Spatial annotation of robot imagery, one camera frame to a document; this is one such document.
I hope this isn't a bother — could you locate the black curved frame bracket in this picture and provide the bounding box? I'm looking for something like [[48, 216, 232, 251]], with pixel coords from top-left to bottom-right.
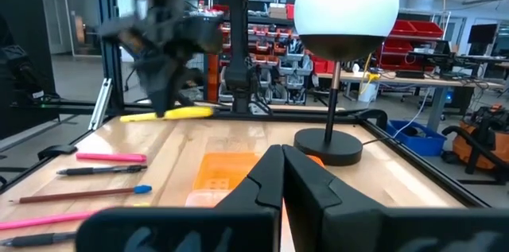
[[349, 108, 389, 130]]

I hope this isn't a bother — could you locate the black Pilot ballpoint pen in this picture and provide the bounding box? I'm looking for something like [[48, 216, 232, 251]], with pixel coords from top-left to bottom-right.
[[56, 164, 149, 176]]

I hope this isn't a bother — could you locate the orange shop vacuum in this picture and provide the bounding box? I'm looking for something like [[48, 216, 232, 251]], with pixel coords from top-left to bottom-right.
[[441, 103, 509, 184]]

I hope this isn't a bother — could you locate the black partition panel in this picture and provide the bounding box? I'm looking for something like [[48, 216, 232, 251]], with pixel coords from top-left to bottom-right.
[[0, 0, 56, 138]]

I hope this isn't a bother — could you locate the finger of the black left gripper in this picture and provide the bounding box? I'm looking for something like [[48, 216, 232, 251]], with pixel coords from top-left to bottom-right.
[[165, 55, 188, 118], [137, 55, 170, 118]]

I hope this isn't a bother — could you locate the long grey workbench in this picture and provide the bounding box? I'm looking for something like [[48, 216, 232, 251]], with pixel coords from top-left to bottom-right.
[[313, 71, 506, 132]]

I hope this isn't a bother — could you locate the silver aluminium extrusion bar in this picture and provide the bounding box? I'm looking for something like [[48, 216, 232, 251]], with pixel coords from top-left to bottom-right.
[[87, 77, 114, 131]]

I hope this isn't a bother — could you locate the black rubber-grip ballpoint pen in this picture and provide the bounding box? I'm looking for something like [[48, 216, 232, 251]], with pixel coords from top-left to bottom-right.
[[0, 231, 77, 249]]

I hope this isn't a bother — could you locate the orange plastic box lid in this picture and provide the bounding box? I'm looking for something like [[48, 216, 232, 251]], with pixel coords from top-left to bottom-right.
[[193, 151, 325, 192]]

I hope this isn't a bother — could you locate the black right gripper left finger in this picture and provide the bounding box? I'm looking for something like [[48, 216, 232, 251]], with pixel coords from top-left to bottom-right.
[[75, 144, 286, 252]]

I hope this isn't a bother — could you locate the yellow highlighter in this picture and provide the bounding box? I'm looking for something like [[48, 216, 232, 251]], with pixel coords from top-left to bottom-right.
[[119, 106, 215, 123]]

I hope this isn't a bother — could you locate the red storage bins rack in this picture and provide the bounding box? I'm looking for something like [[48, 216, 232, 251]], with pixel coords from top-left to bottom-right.
[[375, 19, 445, 72]]

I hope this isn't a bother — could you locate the black flat frame clamp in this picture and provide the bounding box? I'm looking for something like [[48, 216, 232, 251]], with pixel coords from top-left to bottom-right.
[[37, 144, 79, 161]]

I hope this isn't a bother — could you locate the white globe table lamp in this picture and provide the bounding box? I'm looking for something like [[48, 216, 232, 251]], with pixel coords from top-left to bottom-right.
[[293, 0, 401, 167]]

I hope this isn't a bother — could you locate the blue plastic bin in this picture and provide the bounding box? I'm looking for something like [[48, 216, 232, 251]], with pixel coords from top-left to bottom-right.
[[386, 119, 447, 157]]

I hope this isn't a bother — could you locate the brown pencil blue eraser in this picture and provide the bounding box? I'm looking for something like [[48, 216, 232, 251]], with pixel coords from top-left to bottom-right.
[[8, 184, 153, 205]]

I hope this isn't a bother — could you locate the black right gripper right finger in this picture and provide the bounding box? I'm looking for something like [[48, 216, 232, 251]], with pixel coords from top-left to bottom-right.
[[282, 144, 509, 252]]

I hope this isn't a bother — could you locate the pink pencil yellow eraser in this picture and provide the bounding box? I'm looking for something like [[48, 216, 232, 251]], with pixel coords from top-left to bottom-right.
[[0, 203, 151, 232]]

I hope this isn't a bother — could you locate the small parts bin shelving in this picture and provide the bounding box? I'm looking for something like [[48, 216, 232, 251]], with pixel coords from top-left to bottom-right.
[[206, 1, 319, 106]]

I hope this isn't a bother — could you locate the black aluminium table frame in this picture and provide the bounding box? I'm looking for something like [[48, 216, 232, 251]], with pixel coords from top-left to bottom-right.
[[0, 0, 491, 210]]

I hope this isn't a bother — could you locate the black computer monitor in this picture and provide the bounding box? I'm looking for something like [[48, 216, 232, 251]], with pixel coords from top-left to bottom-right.
[[467, 23, 499, 56]]

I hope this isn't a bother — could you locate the pink highlighter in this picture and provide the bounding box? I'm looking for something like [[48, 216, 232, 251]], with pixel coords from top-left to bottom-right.
[[75, 152, 148, 164]]

